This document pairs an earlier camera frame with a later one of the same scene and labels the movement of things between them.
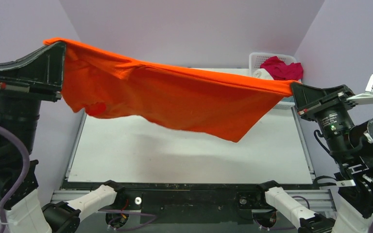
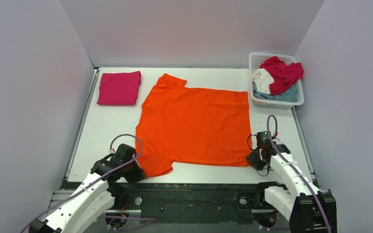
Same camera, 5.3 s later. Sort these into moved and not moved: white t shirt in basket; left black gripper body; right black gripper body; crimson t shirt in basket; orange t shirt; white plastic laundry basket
Moved: left black gripper body; right black gripper body; orange t shirt
Not moved: white t shirt in basket; crimson t shirt in basket; white plastic laundry basket
